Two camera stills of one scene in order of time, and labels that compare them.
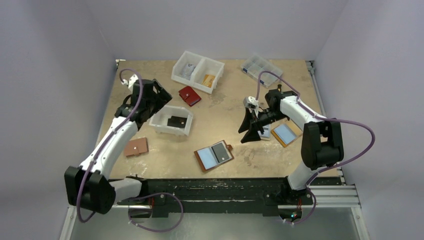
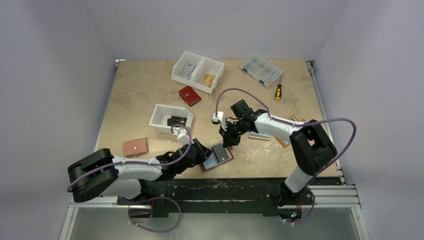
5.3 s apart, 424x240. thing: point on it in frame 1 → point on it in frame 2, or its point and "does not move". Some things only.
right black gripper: x=257 y=122 → x=230 y=133
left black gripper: x=162 y=97 → x=205 y=151
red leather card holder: x=189 y=95 does not move
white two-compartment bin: x=202 y=73 does not move
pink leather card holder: x=135 y=146 does not move
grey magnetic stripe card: x=220 y=152 does not move
